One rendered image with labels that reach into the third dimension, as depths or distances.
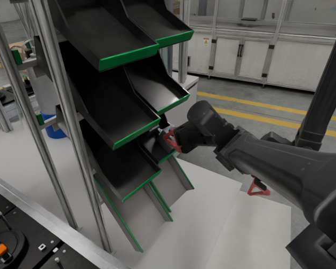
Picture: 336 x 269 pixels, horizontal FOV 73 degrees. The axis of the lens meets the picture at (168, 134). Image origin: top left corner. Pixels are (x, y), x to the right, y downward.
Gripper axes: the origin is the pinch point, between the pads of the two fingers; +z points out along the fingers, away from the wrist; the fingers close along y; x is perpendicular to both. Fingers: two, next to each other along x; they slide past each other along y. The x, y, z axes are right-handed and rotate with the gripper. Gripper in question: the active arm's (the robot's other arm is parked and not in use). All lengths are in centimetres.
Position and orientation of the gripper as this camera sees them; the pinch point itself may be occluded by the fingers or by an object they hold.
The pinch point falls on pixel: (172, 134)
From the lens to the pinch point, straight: 66.9
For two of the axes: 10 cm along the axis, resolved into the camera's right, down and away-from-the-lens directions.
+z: -6.6, -0.1, 7.5
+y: -6.9, 3.9, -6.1
